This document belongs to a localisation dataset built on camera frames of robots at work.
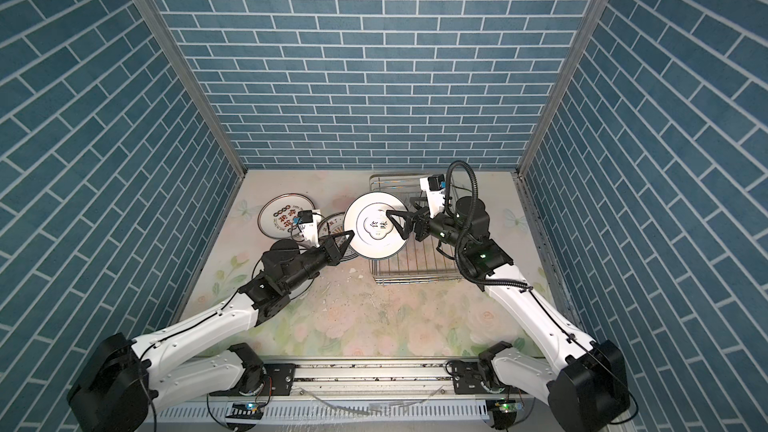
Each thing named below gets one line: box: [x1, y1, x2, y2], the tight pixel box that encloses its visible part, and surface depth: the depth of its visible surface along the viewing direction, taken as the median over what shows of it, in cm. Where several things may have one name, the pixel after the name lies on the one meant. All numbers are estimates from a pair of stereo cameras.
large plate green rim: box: [258, 193, 315, 239], surface depth 107 cm
